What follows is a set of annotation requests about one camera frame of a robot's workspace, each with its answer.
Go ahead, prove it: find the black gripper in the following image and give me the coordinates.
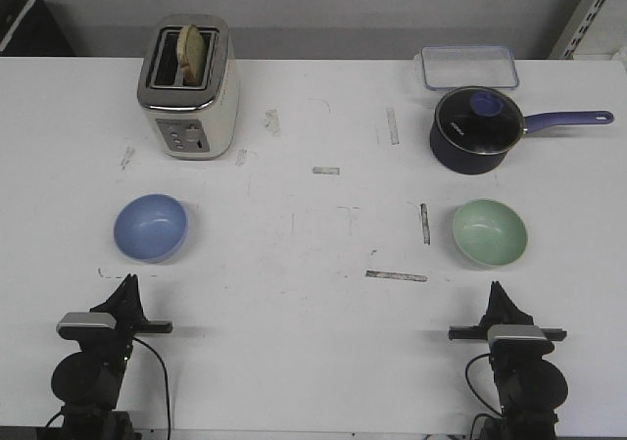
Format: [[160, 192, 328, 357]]
[[448, 280, 567, 357], [89, 273, 173, 357]]

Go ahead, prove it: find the green bowl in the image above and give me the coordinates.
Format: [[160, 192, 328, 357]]
[[452, 199, 528, 268]]

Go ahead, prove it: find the blue bowl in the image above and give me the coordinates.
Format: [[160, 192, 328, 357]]
[[113, 194, 188, 263]]

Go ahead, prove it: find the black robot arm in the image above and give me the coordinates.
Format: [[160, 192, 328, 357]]
[[41, 273, 172, 439], [448, 281, 568, 439]]

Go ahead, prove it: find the dark blue saucepan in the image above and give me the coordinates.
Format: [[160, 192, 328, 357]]
[[429, 111, 614, 175]]

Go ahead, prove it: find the glass pot lid blue knob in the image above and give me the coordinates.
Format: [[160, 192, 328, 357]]
[[435, 86, 524, 155]]

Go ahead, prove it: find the white two-slot toaster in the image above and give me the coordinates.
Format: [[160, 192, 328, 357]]
[[137, 14, 239, 160]]

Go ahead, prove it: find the clear plastic food container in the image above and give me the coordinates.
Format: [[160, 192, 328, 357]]
[[414, 44, 519, 91]]

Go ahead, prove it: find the bread slice in toaster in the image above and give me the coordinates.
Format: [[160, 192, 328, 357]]
[[176, 24, 207, 86]]

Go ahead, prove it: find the black box in corner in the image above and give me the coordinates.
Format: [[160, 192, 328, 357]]
[[1, 0, 75, 57]]

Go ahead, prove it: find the white slotted shelf upright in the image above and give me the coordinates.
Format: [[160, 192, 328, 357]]
[[548, 0, 626, 63]]

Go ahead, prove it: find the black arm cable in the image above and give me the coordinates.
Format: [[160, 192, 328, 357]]
[[131, 337, 172, 436], [463, 354, 504, 419]]

